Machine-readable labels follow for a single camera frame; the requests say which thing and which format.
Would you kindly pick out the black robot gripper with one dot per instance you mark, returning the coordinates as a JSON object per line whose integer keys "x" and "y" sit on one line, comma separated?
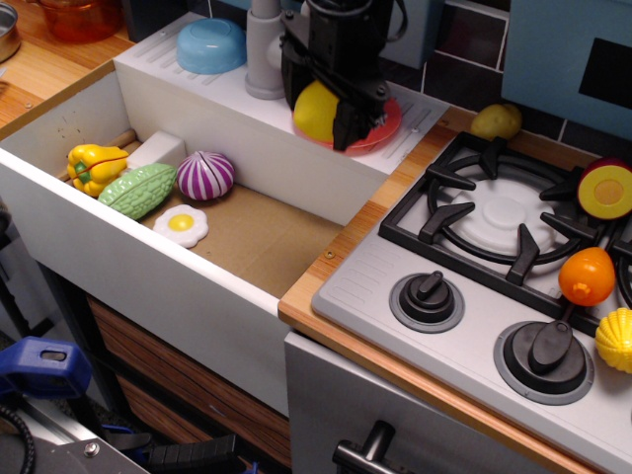
{"x": 338, "y": 43}

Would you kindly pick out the yellow toy lemon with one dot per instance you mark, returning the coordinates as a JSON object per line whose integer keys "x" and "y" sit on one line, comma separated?
{"x": 315, "y": 111}

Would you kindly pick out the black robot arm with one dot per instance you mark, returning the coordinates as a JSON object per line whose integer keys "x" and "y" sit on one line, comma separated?
{"x": 338, "y": 43}

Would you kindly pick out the red plastic plate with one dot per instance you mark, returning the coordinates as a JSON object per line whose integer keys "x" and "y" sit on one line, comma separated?
{"x": 375, "y": 137}

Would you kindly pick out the grey toy faucet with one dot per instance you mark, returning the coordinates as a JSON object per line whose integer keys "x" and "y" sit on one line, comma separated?
{"x": 264, "y": 29}

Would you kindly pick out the light blue plastic bowl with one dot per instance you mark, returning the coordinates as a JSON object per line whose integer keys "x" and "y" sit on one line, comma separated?
{"x": 211, "y": 46}

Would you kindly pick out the purple striped toy onion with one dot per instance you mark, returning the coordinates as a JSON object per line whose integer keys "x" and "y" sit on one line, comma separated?
{"x": 205, "y": 176}

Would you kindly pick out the white toy block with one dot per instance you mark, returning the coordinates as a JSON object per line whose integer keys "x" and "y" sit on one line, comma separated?
{"x": 160, "y": 147}

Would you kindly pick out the yellow toy potato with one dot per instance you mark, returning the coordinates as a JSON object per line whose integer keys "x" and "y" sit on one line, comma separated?
{"x": 498, "y": 120}

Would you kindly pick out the white toy sink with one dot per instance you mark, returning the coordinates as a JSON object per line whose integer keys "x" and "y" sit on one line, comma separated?
{"x": 216, "y": 302}

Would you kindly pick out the toy fried egg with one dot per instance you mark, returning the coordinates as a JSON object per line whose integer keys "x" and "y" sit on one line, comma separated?
{"x": 183, "y": 225}

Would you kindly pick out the green toy bitter gourd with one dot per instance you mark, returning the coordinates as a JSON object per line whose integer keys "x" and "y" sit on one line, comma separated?
{"x": 139, "y": 191}

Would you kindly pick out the left black stove knob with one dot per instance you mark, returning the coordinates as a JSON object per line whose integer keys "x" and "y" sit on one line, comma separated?
{"x": 427, "y": 303}

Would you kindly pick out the black stove knob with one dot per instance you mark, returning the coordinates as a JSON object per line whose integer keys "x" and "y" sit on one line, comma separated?
{"x": 427, "y": 303}
{"x": 544, "y": 362}

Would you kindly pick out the yellow toy bell pepper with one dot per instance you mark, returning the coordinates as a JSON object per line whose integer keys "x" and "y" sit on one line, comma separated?
{"x": 92, "y": 167}

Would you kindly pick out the grey toy stove top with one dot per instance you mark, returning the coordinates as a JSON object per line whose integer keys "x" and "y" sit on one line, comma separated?
{"x": 597, "y": 428}

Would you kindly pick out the light blue microwave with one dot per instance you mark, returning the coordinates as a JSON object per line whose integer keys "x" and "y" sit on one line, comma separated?
{"x": 572, "y": 59}

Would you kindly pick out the orange transparent container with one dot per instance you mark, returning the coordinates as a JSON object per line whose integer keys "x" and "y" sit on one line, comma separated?
{"x": 82, "y": 21}

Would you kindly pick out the halved toy peach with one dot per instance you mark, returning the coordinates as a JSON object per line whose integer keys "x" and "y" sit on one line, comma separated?
{"x": 604, "y": 189}

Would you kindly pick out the black stove grate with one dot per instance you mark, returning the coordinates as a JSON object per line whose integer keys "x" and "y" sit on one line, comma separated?
{"x": 508, "y": 222}

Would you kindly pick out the orange toy fruit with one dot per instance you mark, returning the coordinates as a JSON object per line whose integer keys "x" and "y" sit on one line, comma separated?
{"x": 588, "y": 277}

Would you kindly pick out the metal pot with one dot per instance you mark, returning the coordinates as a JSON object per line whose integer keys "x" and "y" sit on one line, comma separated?
{"x": 10, "y": 36}

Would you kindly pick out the right black stove knob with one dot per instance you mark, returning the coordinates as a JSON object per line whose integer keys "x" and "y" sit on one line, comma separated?
{"x": 544, "y": 362}

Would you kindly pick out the yellow toy corn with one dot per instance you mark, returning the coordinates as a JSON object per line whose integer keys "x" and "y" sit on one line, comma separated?
{"x": 613, "y": 339}

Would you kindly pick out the light blue wall cabinet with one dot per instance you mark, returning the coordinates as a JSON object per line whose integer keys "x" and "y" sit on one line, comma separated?
{"x": 417, "y": 44}

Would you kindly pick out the metal oven door handle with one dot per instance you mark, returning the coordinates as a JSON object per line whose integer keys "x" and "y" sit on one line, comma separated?
{"x": 369, "y": 457}

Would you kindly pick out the blue clamp handle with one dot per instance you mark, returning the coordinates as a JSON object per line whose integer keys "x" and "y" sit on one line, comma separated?
{"x": 45, "y": 369}

